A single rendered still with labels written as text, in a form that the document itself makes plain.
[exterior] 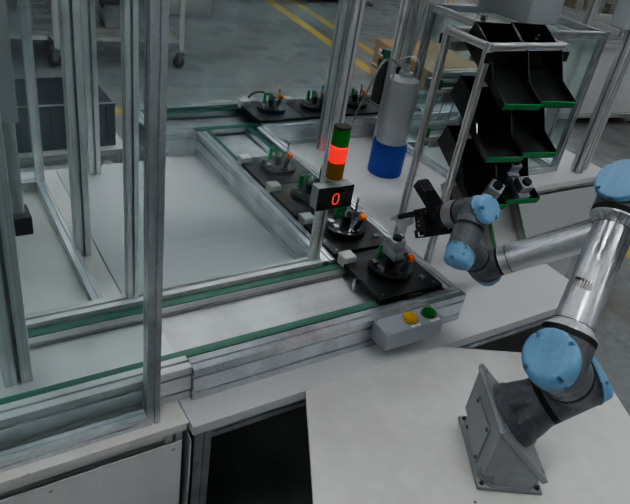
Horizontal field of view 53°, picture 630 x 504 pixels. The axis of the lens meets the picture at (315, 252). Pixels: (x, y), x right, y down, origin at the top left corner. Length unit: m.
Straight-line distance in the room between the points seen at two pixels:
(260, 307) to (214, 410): 0.37
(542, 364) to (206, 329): 0.86
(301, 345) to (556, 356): 0.65
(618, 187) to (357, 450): 0.83
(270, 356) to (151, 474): 0.40
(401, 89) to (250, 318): 1.33
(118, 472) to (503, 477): 0.88
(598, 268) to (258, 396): 0.85
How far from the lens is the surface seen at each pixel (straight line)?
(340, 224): 2.13
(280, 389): 1.66
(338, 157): 1.76
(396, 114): 2.75
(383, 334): 1.75
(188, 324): 1.74
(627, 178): 1.50
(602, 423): 1.91
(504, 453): 1.51
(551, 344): 1.37
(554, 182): 3.30
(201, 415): 1.58
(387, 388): 1.73
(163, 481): 1.70
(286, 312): 1.81
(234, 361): 1.58
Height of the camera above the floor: 2.02
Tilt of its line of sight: 32 degrees down
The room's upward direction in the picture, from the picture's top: 10 degrees clockwise
